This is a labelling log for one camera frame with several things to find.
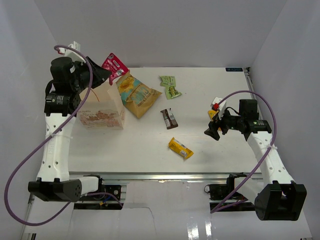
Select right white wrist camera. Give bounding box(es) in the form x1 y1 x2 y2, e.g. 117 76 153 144
210 97 227 119

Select blue table corner label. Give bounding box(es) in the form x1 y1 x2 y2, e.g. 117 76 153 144
225 67 243 72

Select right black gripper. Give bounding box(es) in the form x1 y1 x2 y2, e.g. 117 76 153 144
204 107 244 141

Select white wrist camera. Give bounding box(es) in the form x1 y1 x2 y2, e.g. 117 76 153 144
57 41 85 63
210 97 227 119

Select purple cable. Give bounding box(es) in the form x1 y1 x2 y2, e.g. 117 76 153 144
209 90 278 215
3 44 125 227

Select yellow snack bar packet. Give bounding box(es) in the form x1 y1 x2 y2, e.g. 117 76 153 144
168 137 194 160

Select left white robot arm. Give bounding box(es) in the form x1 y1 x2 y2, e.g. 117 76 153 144
28 57 111 202

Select kettle chips bag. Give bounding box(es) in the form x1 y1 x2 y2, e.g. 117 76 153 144
116 72 162 119

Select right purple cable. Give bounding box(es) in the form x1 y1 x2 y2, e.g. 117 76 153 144
209 90 278 215

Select green sour candy packet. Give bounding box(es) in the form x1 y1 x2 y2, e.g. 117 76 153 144
165 85 182 100

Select yellow m&m's packet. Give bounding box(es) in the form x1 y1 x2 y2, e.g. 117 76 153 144
208 110 220 121

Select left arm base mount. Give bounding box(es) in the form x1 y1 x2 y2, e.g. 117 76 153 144
74 175 123 210

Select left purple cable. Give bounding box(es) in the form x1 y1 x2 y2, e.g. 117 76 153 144
3 44 125 227

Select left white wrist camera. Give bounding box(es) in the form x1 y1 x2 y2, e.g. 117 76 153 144
57 41 85 63

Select beige paper bag orange handles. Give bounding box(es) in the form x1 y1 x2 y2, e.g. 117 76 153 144
76 81 125 130

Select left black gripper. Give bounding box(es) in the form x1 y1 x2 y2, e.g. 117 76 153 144
71 56 112 94

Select light green snack packet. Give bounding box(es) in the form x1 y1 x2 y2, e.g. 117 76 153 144
159 75 176 87

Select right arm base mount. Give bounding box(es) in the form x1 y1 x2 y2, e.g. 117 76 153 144
203 172 254 212

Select red candy pouch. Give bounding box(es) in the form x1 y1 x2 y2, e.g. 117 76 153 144
101 53 129 85

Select aluminium table rail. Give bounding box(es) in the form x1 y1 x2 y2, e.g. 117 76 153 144
68 171 263 182

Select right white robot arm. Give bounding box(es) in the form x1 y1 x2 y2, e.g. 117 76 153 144
204 97 307 221

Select brown chocolate bar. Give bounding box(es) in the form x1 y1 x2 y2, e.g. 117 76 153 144
160 108 179 130

